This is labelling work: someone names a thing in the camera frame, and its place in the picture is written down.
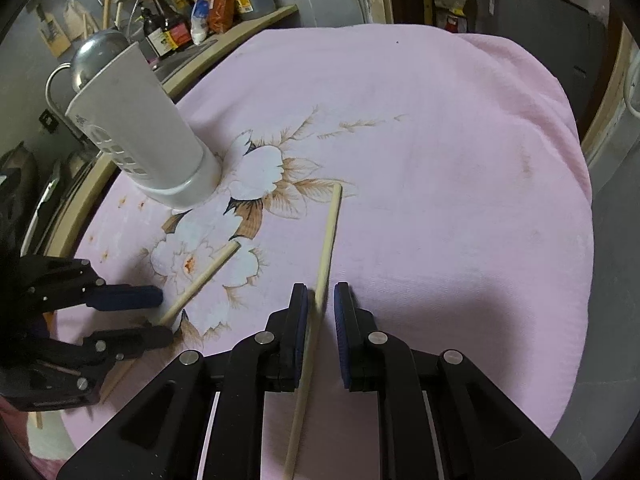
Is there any grey cabinet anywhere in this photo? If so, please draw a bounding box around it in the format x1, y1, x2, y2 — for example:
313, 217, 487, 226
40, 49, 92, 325
474, 0, 606, 119

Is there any dark soy sauce bottle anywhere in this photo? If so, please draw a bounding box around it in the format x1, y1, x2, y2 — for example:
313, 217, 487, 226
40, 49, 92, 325
152, 0, 193, 51

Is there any chrome sink faucet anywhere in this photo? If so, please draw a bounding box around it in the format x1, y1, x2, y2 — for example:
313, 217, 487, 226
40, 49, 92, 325
44, 63, 77, 136

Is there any white plastic utensil holder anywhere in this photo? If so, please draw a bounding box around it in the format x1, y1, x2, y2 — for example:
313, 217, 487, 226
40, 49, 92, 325
66, 44, 221, 211

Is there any silver ladle spoon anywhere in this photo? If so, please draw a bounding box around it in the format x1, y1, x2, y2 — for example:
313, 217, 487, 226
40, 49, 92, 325
70, 29, 130, 92

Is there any dark bamboo chopstick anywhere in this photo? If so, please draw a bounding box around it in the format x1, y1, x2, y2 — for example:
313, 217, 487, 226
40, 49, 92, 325
282, 183, 343, 480
100, 240, 241, 404

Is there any pink floral table cloth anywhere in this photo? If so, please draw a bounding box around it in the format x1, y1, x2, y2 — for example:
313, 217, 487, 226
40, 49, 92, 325
56, 25, 593, 479

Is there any orange snack bag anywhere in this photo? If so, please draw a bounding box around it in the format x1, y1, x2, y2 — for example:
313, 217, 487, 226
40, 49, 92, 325
208, 0, 235, 35

